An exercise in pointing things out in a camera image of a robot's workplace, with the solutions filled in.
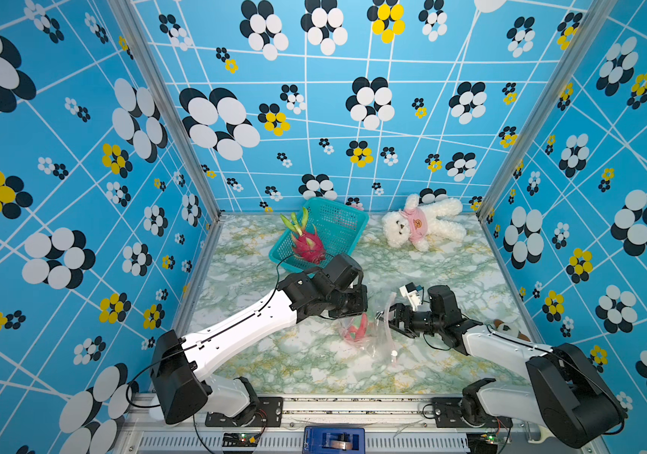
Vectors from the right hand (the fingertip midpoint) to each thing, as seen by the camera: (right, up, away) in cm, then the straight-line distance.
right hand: (386, 320), depth 83 cm
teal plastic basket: (-14, +28, +32) cm, 45 cm away
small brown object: (+37, -3, +3) cm, 37 cm away
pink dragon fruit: (-25, +22, +14) cm, 36 cm away
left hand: (-5, +8, -13) cm, 15 cm away
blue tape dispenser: (-16, -24, -16) cm, 33 cm away
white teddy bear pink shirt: (+16, +31, +22) cm, 41 cm away
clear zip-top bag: (-5, -3, -3) cm, 6 cm away
